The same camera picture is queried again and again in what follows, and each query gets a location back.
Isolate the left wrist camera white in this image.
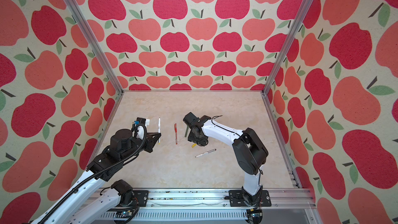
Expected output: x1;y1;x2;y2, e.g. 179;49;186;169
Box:
132;117;150;140

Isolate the right aluminium frame post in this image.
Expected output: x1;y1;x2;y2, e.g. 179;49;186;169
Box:
261;0;314;98

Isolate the white pen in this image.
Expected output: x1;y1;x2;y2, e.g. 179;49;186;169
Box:
195;149;217;158
158;117;161;144

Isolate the left aluminium frame post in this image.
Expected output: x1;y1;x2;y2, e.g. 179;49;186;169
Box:
63;0;124;96

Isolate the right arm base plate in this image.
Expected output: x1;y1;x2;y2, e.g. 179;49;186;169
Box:
225;189;272;207

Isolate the aluminium frame rail front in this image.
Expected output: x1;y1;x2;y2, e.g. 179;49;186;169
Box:
51;188;322;224

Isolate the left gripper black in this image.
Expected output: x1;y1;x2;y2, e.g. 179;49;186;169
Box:
121;131;163;162

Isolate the red pen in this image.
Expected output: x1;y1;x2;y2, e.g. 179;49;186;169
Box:
174;123;178;145

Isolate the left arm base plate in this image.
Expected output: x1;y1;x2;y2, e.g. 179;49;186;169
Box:
105;189;149;208

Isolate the aluminium frame post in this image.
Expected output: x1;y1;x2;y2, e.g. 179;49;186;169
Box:
261;0;314;98
63;0;124;96

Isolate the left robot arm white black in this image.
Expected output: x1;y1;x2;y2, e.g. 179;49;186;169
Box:
34;124;161;224

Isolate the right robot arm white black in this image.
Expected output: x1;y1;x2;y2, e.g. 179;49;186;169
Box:
183;112;268;206

